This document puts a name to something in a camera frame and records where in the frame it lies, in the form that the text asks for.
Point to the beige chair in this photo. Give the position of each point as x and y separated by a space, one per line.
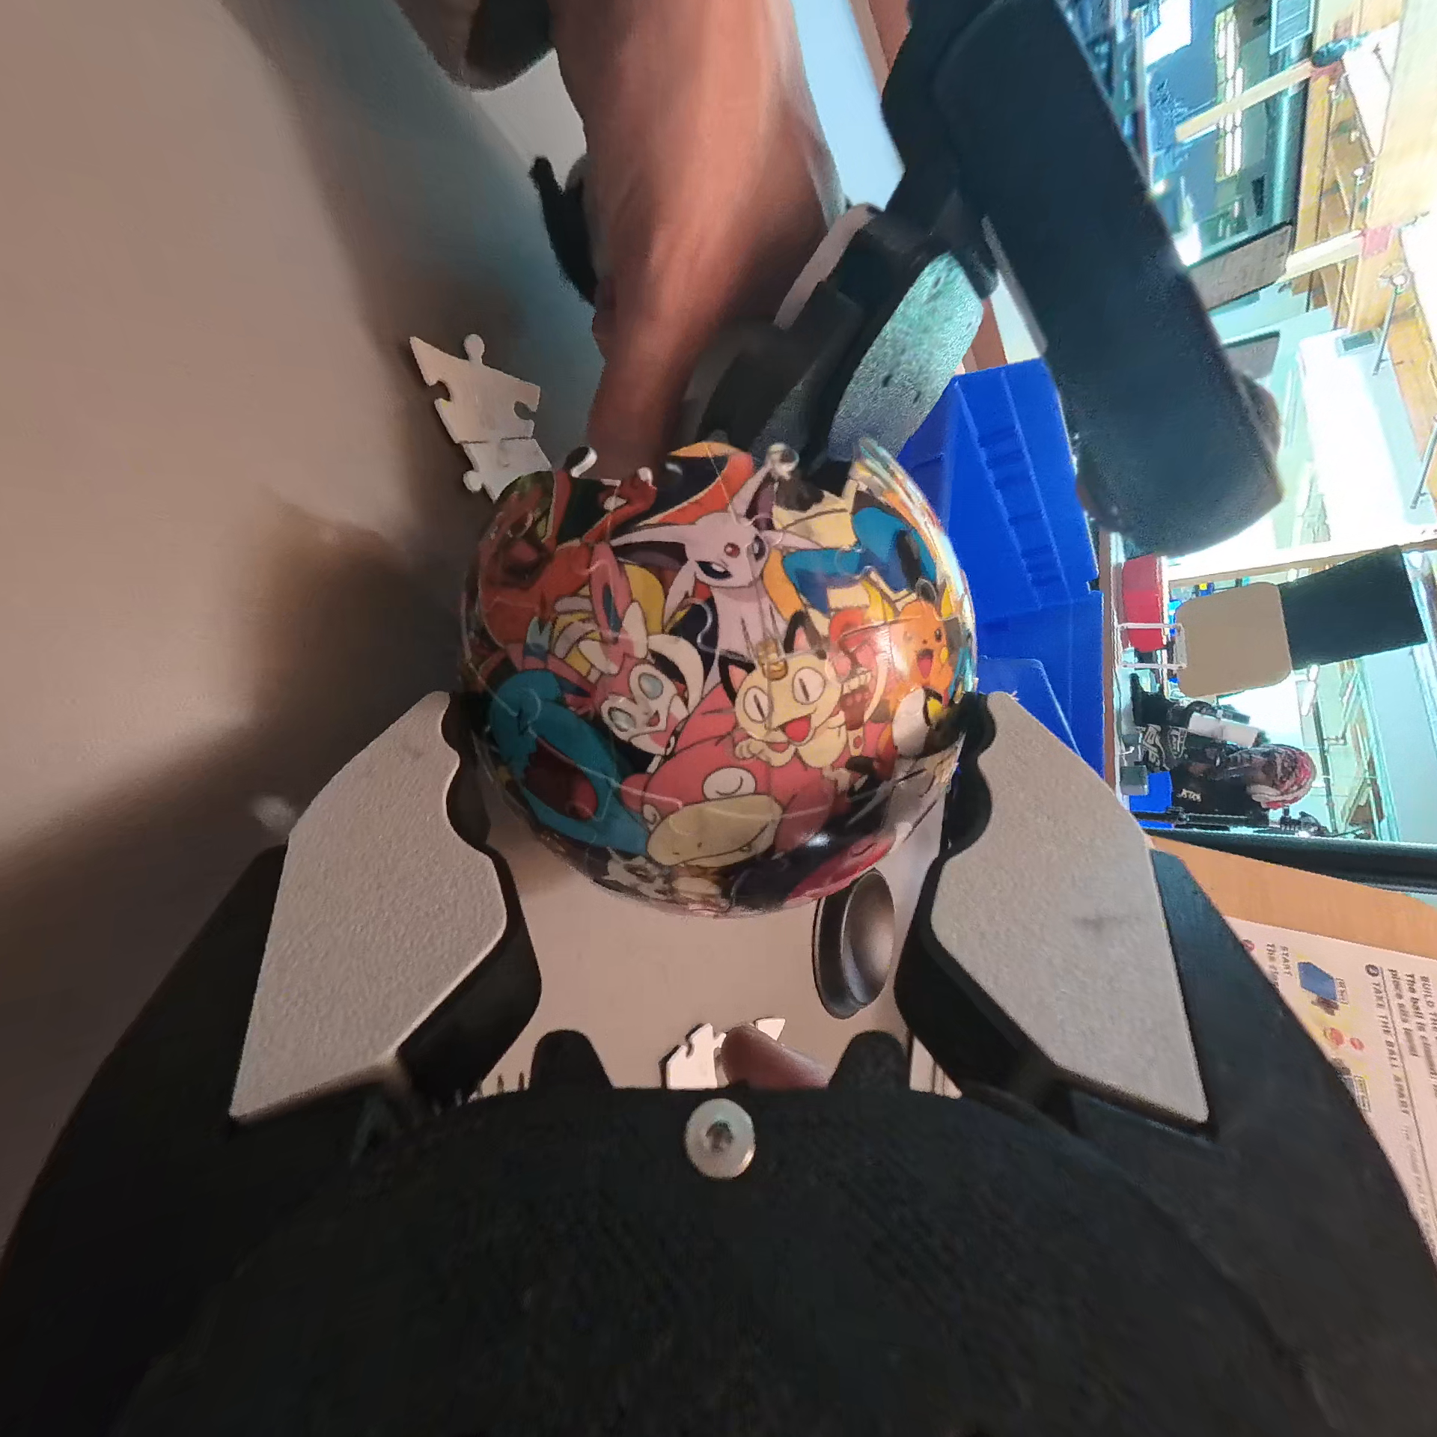
1229 640

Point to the printed instruction sheet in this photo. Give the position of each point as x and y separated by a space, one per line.
1347 1010

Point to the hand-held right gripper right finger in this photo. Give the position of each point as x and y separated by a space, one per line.
1056 931

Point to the person's left hand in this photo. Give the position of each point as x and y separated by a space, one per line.
697 203

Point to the person's right hand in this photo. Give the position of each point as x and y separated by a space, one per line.
775 1066

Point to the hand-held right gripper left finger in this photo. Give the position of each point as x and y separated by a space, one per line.
370 909

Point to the black round ball stand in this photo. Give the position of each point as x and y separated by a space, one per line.
859 943

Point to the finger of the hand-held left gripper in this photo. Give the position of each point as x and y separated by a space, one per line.
916 348
741 392

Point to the white jigsaw piece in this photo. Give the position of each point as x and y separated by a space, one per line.
500 461
471 387

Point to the blue plastic bin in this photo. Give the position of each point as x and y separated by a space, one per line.
1010 483

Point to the colourful cartoon puzzle ball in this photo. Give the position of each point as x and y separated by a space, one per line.
697 697

